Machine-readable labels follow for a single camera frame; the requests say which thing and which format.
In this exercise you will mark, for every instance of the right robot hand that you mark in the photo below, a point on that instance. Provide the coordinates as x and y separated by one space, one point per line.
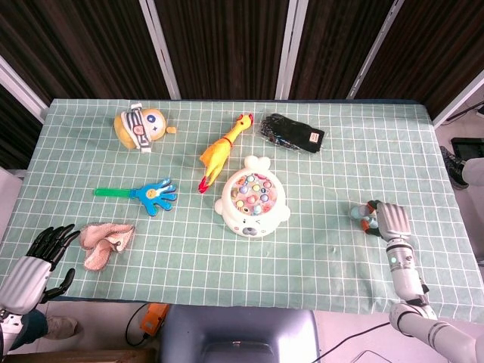
393 219

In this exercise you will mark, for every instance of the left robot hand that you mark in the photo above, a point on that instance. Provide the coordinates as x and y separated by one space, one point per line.
20 281

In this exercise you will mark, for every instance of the small light blue toy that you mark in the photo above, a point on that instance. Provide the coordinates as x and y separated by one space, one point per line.
356 212

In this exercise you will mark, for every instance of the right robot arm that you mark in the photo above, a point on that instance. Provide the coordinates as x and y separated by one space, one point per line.
406 280

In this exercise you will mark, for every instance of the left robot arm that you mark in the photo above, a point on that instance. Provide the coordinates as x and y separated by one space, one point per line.
5 329

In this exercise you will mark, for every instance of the blue hand clapper toy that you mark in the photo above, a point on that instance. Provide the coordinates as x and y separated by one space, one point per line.
155 196

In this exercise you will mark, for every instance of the dark blue trouser leg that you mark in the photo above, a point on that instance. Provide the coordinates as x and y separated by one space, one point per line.
32 327

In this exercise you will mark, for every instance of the beige shoe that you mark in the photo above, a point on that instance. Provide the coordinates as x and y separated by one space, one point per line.
62 327

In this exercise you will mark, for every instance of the grey sneaker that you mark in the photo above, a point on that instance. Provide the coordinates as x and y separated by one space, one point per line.
453 166

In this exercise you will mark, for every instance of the pink cloth grey trim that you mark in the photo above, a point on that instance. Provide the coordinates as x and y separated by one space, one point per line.
100 246

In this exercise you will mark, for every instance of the white trouser leg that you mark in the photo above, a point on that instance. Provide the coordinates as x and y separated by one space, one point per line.
474 172

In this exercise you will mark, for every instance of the black flat tray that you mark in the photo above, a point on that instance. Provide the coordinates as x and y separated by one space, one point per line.
469 147

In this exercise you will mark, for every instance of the black gloves in plastic bag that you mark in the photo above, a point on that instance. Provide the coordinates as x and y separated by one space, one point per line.
293 132

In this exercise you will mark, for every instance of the orange device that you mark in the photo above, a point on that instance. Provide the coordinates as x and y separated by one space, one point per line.
153 317

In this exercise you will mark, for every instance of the green checked tablecloth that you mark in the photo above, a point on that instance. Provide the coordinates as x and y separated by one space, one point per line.
189 264

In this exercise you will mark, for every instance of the blue-grey robot torso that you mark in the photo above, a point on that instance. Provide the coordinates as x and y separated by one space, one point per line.
242 325

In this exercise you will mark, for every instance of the yellow rubber chicken toy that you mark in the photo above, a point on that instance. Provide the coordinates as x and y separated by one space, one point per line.
216 153

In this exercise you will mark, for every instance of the yellow plush toy striped scarf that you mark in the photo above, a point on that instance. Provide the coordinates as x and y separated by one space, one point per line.
132 126

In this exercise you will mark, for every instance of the white partition frame post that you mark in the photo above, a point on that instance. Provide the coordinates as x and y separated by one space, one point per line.
19 89
459 98
374 49
291 49
160 49

